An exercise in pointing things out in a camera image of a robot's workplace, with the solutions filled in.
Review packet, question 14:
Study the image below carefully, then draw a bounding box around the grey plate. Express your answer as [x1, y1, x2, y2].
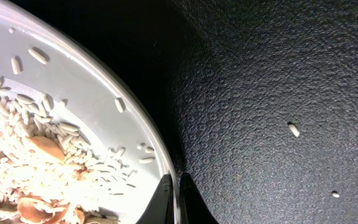
[0, 1, 181, 223]

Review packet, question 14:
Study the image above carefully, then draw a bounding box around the round black serving tray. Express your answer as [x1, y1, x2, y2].
[18, 0, 358, 223]

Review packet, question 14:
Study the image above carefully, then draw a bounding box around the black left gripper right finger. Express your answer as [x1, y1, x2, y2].
[180, 173, 218, 224]

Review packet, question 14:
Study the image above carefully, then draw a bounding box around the peanut shells and rice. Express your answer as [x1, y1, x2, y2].
[0, 78, 130, 223]

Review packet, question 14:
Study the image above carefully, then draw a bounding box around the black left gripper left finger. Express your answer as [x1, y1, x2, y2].
[137, 174, 174, 224]

